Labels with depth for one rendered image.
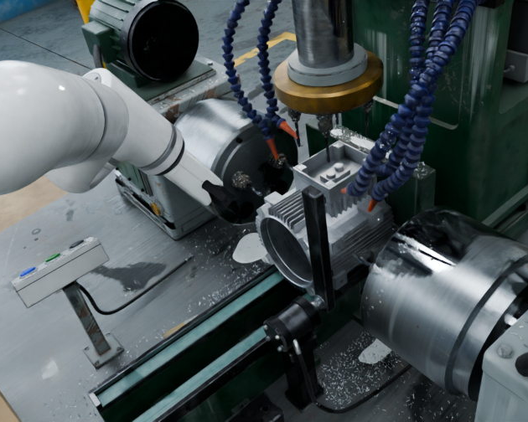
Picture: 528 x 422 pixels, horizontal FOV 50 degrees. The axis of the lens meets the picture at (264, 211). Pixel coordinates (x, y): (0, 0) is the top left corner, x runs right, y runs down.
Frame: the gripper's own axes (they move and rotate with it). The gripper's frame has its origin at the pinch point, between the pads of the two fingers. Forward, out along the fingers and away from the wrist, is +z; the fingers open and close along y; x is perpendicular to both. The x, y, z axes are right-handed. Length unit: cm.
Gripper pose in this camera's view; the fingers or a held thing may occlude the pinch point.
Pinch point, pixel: (220, 197)
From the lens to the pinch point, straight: 98.1
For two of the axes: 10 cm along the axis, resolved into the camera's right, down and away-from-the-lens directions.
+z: 5.1, 4.2, 7.5
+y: 6.2, 4.3, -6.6
